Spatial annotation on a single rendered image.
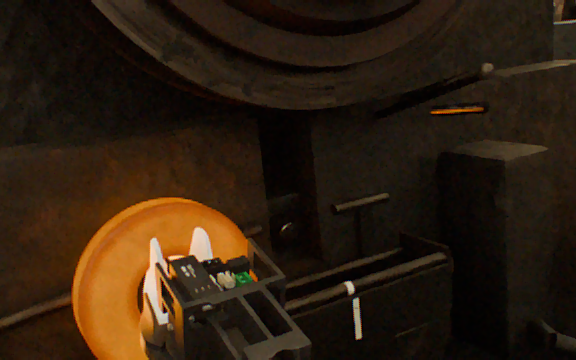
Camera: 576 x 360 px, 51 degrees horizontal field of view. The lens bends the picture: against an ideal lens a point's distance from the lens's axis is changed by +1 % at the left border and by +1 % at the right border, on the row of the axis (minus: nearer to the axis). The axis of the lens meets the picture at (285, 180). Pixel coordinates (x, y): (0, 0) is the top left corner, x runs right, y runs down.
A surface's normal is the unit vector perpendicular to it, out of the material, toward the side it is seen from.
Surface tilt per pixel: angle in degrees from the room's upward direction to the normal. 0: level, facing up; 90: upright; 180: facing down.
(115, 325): 88
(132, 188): 90
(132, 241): 88
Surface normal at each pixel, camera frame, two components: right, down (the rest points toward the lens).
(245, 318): -0.87, 0.19
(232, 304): 0.49, 0.42
